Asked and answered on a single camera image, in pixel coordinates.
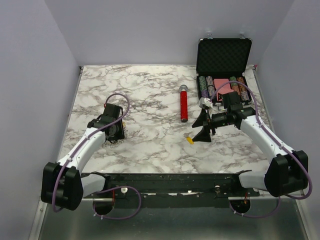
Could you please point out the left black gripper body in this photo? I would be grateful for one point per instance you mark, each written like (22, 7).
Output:
(119, 133)

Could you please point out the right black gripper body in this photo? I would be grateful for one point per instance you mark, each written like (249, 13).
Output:
(218, 119)

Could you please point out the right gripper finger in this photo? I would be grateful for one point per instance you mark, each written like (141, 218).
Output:
(203, 135)
(202, 119)

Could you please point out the yellow capped key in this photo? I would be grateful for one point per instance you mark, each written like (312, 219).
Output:
(188, 138)

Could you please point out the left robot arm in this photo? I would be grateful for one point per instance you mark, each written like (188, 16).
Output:
(62, 185)

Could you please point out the pink playing cards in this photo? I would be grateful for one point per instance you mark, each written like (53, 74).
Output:
(224, 90)

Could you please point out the red glitter microphone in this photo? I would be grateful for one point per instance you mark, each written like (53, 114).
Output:
(183, 103)

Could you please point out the black poker chip case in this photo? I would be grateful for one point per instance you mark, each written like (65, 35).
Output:
(222, 58)

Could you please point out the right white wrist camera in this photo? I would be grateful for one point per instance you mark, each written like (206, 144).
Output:
(206, 104)

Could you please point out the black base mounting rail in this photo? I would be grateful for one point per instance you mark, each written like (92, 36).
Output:
(172, 190)

